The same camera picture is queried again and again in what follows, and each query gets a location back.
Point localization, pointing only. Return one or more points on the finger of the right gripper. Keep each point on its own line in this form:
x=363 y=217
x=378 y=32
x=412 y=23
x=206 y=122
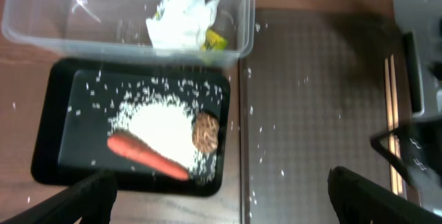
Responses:
x=419 y=142

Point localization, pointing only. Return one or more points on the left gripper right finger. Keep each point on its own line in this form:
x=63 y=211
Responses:
x=356 y=199

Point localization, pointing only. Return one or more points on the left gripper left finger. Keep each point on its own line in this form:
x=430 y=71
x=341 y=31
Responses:
x=89 y=201

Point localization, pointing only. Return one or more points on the wooden chopstick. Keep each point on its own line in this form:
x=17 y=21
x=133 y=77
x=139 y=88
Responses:
x=390 y=126
x=395 y=120

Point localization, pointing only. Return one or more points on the orange carrot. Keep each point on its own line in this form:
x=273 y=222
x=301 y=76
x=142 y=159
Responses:
x=129 y=147

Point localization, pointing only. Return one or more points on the white rice pile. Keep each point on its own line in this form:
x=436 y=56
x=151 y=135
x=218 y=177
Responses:
x=165 y=124

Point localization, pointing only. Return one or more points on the brown food scrap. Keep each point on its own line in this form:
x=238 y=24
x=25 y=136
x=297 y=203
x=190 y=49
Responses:
x=205 y=133

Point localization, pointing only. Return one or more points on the yellow green snack wrapper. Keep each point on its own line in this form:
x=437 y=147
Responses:
x=214 y=40

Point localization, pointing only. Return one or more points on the white tissue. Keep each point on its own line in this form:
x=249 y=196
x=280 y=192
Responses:
x=181 y=18

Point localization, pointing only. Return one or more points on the grey dishwasher rack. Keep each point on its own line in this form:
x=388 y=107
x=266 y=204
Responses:
x=420 y=23

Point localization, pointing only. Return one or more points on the black tray bin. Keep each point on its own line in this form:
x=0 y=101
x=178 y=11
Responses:
x=75 y=123

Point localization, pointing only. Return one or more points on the brown serving tray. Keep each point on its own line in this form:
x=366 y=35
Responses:
x=313 y=93

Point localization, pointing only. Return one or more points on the clear plastic bin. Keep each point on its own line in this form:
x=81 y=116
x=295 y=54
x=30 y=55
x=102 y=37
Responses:
x=116 y=30

